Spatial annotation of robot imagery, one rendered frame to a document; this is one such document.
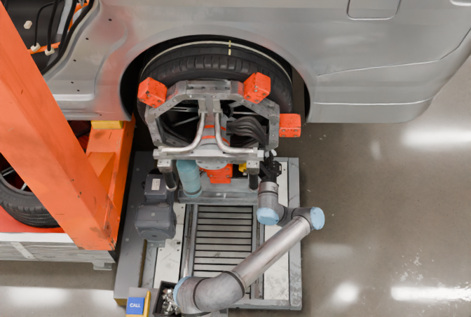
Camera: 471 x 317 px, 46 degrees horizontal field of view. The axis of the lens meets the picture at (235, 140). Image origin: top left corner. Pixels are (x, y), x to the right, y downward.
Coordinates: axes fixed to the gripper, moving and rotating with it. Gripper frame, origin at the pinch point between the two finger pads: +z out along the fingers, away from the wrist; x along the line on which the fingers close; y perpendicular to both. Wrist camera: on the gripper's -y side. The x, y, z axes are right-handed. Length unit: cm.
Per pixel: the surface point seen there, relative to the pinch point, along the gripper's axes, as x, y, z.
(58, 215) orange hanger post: -37, -73, -48
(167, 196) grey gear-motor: -53, -14, -14
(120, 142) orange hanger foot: -43, -49, -3
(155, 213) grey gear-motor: -53, -20, -25
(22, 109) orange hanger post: 22, -113, -48
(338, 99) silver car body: 41.4, 0.6, 4.3
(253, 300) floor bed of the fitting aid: -43, 36, -55
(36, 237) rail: -93, -58, -37
